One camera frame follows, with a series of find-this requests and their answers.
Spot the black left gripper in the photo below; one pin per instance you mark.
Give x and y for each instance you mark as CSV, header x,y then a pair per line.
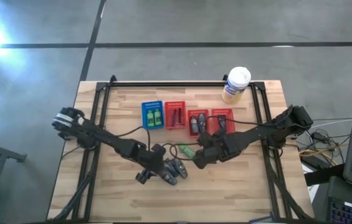
x,y
156,157

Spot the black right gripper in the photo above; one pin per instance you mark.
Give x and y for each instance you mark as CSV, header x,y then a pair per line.
x,y
228,147

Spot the grey toiletry bottle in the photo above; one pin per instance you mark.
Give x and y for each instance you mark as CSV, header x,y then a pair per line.
x,y
194,124
202,121
222,122
181,169
172,180

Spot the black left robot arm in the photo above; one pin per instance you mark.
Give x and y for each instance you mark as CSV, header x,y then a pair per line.
x,y
107,138

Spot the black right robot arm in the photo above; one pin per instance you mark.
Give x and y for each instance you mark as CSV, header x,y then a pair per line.
x,y
256,132

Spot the red plastic basket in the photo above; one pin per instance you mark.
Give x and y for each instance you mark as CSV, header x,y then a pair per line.
x,y
230,119
194,112
175,105

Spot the dark red toiletry tube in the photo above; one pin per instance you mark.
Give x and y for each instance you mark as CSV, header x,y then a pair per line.
x,y
174,117

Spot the blue plastic basket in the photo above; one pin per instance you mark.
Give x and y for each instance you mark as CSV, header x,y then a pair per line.
x,y
152,105

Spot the white yellow Lysol wipes canister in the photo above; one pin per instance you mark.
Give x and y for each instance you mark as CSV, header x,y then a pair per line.
x,y
236,85

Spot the black keyboard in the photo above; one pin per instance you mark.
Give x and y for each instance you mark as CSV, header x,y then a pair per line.
x,y
350,211

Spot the black table frame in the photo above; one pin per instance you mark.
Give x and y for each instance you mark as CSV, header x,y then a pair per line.
x,y
104,93

